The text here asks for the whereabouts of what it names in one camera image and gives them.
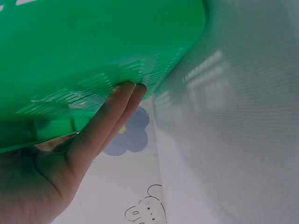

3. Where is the person's left hand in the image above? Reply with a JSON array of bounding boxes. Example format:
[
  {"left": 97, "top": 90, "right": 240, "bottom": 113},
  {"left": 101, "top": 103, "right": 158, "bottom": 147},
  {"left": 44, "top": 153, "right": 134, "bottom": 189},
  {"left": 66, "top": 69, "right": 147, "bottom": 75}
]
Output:
[{"left": 0, "top": 81, "right": 147, "bottom": 224}]

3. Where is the green slotted plastic basket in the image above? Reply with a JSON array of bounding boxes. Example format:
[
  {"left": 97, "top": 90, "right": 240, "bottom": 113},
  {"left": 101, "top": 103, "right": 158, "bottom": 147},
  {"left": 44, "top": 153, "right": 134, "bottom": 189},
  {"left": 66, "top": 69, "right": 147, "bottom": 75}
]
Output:
[{"left": 0, "top": 0, "right": 212, "bottom": 154}]

